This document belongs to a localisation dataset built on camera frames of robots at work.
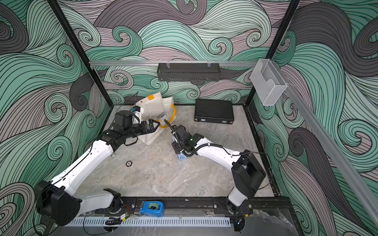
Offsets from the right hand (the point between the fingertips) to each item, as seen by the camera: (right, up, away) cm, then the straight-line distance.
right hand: (176, 145), depth 84 cm
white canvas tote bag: (-12, +23, +26) cm, 37 cm away
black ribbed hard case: (+28, +21, +28) cm, 45 cm away
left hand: (-11, +14, -8) cm, 19 cm away
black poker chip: (-29, -12, +4) cm, 32 cm away
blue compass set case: (+3, -6, -2) cm, 7 cm away
